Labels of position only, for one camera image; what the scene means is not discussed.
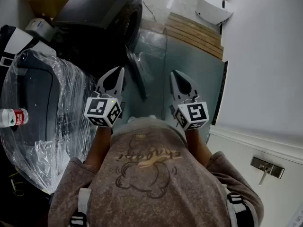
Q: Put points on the white shoe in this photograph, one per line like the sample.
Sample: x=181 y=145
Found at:
x=131 y=119
x=152 y=116

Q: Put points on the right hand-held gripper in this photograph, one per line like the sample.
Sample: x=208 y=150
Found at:
x=195 y=112

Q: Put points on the white robot vacuum base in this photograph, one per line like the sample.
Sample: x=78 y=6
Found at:
x=213 y=8

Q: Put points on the white and black device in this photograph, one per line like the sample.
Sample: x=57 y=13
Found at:
x=16 y=40

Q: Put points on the person's left forearm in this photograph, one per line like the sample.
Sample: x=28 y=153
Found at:
x=99 y=145

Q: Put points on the person's right forearm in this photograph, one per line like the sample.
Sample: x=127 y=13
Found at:
x=197 y=145

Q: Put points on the white and blue package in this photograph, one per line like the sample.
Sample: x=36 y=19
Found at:
x=39 y=28

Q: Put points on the black floor edge strip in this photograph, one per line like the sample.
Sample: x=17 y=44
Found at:
x=220 y=93

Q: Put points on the wooden stairs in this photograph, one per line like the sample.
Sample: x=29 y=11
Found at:
x=194 y=33

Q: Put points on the dark washing machine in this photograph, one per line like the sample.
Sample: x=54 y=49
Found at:
x=94 y=11

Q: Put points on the plastic-wrapped black appliance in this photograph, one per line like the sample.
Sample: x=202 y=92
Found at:
x=40 y=96

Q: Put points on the brown printed t-shirt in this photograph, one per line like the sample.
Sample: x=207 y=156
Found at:
x=151 y=185

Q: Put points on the dark washing machine door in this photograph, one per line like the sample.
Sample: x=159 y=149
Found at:
x=137 y=77

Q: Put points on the red label water bottle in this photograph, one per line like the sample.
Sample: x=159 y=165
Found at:
x=11 y=117

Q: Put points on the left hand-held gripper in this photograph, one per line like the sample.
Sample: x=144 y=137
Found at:
x=99 y=107

